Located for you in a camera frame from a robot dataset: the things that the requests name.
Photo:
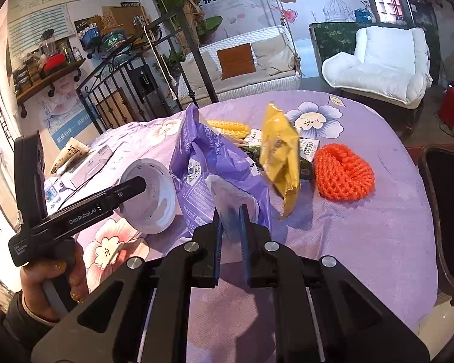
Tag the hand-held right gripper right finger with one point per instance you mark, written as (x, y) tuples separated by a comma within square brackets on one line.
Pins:
[(244, 242)]

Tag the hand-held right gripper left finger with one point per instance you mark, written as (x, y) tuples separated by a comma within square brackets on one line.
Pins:
[(218, 242)]

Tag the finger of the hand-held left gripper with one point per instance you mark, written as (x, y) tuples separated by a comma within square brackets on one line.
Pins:
[(128, 190)]

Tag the white paper bowl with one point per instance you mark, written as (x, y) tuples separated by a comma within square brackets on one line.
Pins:
[(155, 206)]

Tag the purple plastic bag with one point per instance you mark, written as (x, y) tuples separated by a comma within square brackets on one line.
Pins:
[(204, 158)]

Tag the black trash bin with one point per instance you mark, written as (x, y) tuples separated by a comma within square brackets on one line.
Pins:
[(452, 215)]

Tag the person's left forearm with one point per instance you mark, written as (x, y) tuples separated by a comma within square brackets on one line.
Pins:
[(15, 332)]

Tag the person's left hand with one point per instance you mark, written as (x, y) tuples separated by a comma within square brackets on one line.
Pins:
[(34, 291)]

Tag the white cardboard box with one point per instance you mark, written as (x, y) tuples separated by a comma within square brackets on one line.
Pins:
[(87, 166)]

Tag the brown wooden cabinet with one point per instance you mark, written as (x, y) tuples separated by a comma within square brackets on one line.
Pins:
[(111, 109)]

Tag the green white label packet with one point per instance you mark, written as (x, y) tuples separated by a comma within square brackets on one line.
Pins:
[(304, 166)]

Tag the yellow snack packet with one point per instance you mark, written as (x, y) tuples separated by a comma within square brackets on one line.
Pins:
[(278, 147)]

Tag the black water dispenser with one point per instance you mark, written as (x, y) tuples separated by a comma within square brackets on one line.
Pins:
[(143, 87)]

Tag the yellow corn cob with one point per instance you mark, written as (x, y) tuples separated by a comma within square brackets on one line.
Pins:
[(230, 129)]

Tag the purple floral cloth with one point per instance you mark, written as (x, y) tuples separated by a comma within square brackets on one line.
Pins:
[(363, 234)]

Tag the black metal rack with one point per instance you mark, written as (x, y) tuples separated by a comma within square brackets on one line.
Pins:
[(109, 72)]

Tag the orange foam fruit net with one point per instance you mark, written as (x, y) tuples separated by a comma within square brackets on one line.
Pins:
[(342, 172)]

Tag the beige cushion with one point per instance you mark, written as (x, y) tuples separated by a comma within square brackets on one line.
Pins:
[(200, 72), (274, 53)]

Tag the green instant noodle bowl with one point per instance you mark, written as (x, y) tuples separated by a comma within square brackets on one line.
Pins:
[(112, 41)]

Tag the white wicker sofa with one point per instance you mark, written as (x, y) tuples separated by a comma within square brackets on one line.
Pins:
[(249, 87)]

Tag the orange cushion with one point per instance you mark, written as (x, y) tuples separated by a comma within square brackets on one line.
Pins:
[(236, 61)]

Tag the brown cardboard box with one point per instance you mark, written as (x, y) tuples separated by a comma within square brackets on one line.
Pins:
[(123, 17)]

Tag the white padded lounge chair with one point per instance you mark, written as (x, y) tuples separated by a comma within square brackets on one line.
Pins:
[(386, 60)]

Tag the red bag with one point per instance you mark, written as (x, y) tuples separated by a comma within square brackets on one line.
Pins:
[(449, 107)]

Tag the wooden wall shelf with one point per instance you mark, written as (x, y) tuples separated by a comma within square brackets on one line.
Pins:
[(49, 81)]

